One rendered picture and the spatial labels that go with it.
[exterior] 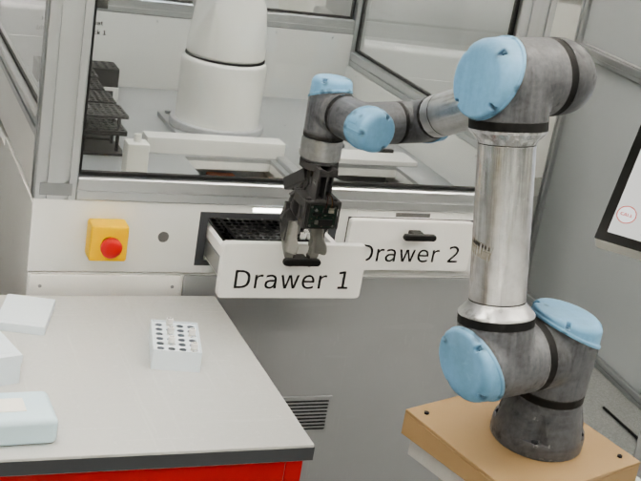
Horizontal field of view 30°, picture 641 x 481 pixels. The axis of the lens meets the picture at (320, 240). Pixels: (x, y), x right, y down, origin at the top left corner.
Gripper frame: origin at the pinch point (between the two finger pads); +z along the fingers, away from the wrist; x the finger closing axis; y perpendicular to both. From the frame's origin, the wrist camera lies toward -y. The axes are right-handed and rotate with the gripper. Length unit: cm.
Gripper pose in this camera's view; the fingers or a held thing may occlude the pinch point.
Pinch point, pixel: (299, 258)
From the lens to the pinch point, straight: 224.6
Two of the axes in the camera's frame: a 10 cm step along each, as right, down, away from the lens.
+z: -1.6, 9.3, 3.3
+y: 3.5, 3.6, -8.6
